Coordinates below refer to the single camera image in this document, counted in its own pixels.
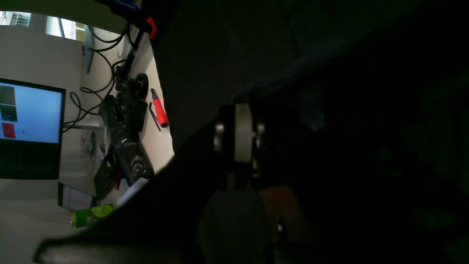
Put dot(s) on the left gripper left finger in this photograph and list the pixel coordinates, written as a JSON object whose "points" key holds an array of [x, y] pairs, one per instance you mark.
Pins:
{"points": [[201, 166]]}

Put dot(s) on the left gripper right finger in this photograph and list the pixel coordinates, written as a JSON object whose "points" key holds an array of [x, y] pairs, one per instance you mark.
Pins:
{"points": [[284, 149]]}

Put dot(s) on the dark grey t-shirt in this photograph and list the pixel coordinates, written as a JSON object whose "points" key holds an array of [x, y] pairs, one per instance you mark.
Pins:
{"points": [[389, 167]]}

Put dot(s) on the black felt table cover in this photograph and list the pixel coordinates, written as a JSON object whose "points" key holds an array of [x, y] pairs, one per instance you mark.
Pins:
{"points": [[210, 52]]}

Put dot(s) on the black allen key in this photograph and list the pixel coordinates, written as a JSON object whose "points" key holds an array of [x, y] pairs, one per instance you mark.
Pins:
{"points": [[153, 116]]}

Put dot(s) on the green drink can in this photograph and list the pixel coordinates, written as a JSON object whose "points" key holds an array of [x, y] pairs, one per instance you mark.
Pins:
{"points": [[85, 217]]}

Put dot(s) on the red clamp far left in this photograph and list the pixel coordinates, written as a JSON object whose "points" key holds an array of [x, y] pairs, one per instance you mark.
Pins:
{"points": [[152, 28]]}

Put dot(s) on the blue clamp far left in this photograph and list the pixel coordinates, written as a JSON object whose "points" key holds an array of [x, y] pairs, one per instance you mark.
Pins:
{"points": [[123, 8]]}

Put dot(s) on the computer monitor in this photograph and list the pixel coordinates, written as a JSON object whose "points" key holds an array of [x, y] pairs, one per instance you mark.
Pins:
{"points": [[32, 117]]}

